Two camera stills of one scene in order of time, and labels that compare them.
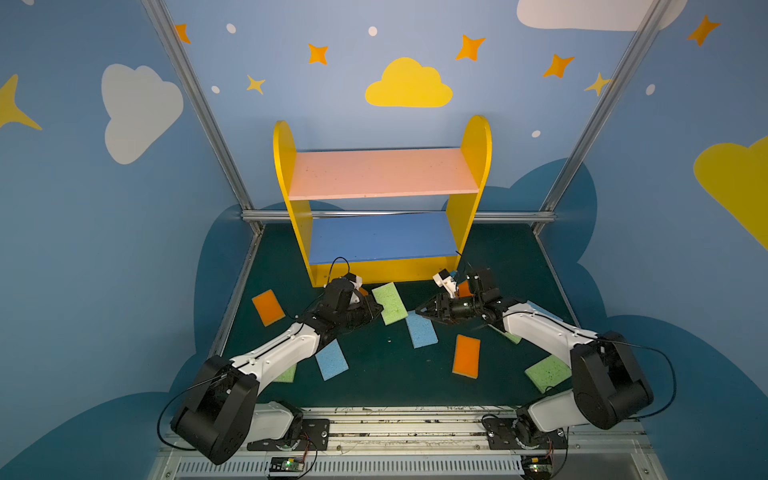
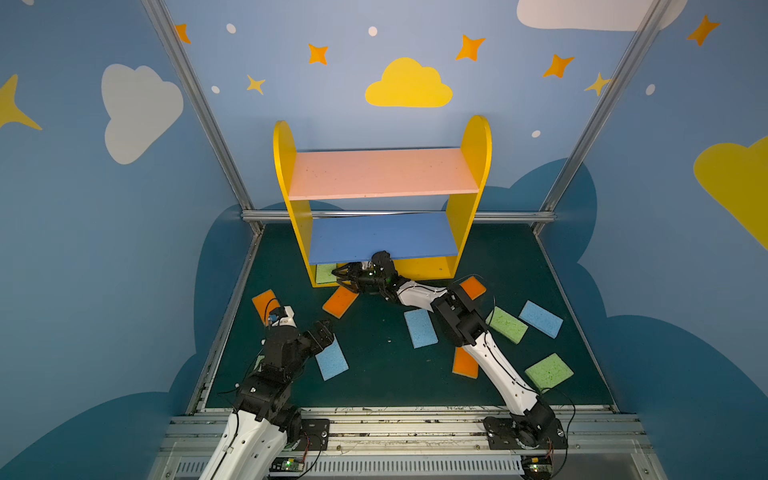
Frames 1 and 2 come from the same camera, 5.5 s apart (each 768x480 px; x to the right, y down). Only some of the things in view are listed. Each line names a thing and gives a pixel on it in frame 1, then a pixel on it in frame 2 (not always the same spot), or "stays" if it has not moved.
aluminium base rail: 428,442 stays
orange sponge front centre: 466,357 stays
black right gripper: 450,307 to 360,278
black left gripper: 363,308 to 321,335
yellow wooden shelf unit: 386,215 stays
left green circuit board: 286,464 stays
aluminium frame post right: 649,23 stays
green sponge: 393,307 to 324,273
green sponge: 549,372 stays
